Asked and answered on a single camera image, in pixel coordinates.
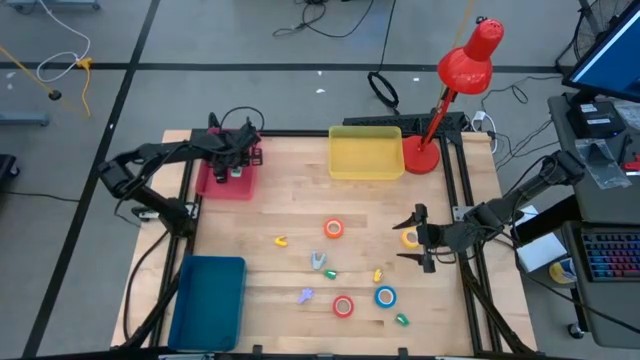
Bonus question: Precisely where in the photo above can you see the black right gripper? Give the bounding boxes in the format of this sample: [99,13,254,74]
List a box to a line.
[392,203,471,275]

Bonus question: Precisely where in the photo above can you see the orange tape roll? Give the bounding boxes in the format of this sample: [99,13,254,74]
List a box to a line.
[323,217,345,240]

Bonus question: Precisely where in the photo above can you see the red tape roll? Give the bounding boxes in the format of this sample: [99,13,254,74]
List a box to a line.
[332,295,355,319]

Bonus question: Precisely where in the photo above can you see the pink plastic bin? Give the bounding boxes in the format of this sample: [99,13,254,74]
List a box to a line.
[194,127,261,202]

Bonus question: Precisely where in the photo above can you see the yellow plastic bin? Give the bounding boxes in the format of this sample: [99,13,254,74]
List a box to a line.
[328,125,405,181]

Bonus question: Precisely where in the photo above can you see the black power strip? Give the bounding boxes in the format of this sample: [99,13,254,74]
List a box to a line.
[342,111,469,134]

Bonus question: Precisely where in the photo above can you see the white box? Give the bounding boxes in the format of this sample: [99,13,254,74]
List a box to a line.
[514,232,569,274]

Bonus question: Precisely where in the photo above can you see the white power adapter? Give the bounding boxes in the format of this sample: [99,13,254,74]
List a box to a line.
[472,110,499,154]

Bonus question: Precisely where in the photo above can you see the blue plastic bin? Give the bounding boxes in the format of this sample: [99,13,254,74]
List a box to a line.
[167,255,247,353]

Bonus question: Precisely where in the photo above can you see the grey desk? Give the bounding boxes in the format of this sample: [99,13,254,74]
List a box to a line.
[547,92,640,349]

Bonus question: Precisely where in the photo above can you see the red desk lamp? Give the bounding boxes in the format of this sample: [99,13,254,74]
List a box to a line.
[402,16,505,176]

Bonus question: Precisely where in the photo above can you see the backlit keyboard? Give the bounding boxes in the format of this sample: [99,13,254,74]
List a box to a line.
[581,230,640,284]

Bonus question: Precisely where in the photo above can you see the clear plastic bag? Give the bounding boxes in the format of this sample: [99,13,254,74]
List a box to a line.
[574,138,632,190]

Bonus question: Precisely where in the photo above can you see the black mini computer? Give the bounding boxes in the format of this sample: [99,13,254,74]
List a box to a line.
[566,101,626,140]

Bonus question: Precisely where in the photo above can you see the computer monitor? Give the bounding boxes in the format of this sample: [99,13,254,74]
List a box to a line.
[562,0,640,104]

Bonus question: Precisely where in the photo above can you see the black floor fan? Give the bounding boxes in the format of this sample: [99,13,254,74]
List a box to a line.
[572,0,636,61]

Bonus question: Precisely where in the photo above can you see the black table frame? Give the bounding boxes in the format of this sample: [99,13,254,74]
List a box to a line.
[112,127,539,360]

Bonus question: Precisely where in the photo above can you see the black cable coil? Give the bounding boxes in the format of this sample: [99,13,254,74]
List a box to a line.
[366,70,401,115]

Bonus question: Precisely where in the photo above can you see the yellow floor cable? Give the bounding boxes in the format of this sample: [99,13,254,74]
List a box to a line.
[74,56,95,119]

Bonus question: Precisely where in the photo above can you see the yellow cord with black foot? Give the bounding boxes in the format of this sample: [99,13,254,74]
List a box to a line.
[0,44,64,102]

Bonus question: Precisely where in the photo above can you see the yellow hanging cable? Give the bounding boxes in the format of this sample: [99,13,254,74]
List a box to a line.
[451,0,476,49]

